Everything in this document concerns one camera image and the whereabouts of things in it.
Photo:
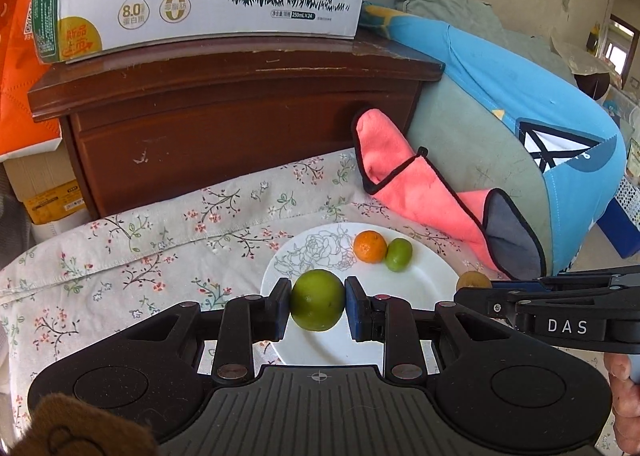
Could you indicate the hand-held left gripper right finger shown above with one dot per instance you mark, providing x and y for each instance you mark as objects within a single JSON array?
[{"x": 356, "y": 311}]

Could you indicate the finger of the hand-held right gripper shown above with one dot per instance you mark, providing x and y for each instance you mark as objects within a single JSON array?
[
  {"x": 480, "y": 303},
  {"x": 525, "y": 282}
]

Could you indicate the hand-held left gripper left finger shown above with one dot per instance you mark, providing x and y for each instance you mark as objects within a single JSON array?
[{"x": 280, "y": 310}]

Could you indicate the brown fruit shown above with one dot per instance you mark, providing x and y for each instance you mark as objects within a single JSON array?
[{"x": 472, "y": 280}]

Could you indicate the large green fruit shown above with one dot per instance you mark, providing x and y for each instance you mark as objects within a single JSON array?
[{"x": 317, "y": 301}]

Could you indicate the white floral plate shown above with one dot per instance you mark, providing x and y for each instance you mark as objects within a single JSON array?
[{"x": 405, "y": 286}]

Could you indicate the person's right hand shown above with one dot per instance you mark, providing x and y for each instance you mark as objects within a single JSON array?
[{"x": 622, "y": 396}]

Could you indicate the orange mandarin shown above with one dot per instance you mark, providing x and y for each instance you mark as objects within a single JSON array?
[{"x": 370, "y": 246}]

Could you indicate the small green fruit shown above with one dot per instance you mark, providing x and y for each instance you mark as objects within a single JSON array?
[{"x": 399, "y": 254}]

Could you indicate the blue box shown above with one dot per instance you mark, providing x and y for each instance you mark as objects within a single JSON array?
[{"x": 620, "y": 231}]

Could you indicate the pink towel with black trim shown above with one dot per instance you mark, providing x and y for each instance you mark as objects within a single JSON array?
[{"x": 415, "y": 186}]

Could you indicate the white plastic basket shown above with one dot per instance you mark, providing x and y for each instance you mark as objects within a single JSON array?
[{"x": 628, "y": 191}]

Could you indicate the floral bed sheet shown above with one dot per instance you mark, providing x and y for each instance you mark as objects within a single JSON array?
[{"x": 150, "y": 246}]

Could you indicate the dark wooden nightstand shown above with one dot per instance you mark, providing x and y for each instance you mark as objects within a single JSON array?
[{"x": 225, "y": 126}]

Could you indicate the blue printed cloth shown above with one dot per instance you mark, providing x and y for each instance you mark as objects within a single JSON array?
[{"x": 500, "y": 66}]

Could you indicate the brown fuzzy cloth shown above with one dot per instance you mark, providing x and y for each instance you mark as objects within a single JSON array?
[{"x": 55, "y": 428}]

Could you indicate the cardboard box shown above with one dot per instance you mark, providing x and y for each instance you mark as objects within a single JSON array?
[{"x": 40, "y": 186}]

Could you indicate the orange paper bag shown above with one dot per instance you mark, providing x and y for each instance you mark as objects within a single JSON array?
[{"x": 20, "y": 61}]

